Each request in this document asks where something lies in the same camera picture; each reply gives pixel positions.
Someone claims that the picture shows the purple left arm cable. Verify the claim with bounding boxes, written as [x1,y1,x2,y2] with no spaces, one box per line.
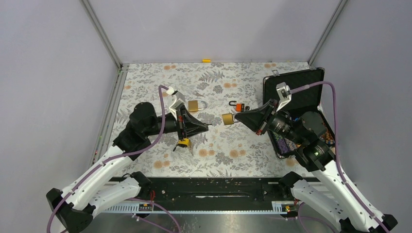
[46,84,183,233]

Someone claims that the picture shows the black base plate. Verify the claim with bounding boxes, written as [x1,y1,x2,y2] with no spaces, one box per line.
[137,177,295,206]

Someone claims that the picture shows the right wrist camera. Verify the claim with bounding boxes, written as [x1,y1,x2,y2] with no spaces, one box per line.
[276,82,292,112]

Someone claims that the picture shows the black poker chip case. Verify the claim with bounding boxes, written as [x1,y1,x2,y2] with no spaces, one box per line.
[263,67,335,159]

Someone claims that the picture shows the floral patterned mat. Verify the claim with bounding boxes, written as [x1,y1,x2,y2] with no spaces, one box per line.
[110,62,310,177]

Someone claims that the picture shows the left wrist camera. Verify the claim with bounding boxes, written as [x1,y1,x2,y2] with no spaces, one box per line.
[166,87,186,120]

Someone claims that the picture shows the white slotted cable duct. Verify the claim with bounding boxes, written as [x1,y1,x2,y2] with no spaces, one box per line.
[103,200,296,215]

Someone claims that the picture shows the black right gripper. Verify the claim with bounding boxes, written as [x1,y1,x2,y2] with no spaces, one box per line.
[235,98,305,144]

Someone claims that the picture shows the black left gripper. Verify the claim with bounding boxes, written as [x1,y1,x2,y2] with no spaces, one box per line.
[145,105,209,141]

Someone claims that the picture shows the orange padlock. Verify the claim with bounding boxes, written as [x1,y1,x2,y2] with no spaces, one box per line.
[229,101,245,112]

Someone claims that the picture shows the yellow black padlock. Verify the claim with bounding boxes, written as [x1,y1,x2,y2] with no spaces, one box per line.
[172,138,193,154]

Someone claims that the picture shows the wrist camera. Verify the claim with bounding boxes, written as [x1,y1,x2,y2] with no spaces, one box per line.
[166,87,186,120]
[276,82,292,112]

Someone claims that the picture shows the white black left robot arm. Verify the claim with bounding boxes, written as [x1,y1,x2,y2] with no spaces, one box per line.
[46,102,208,233]

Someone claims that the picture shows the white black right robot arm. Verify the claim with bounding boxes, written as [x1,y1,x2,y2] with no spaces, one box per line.
[234,100,398,233]

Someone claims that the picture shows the small brass padlock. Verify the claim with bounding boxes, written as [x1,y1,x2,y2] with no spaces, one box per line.
[222,113,239,126]

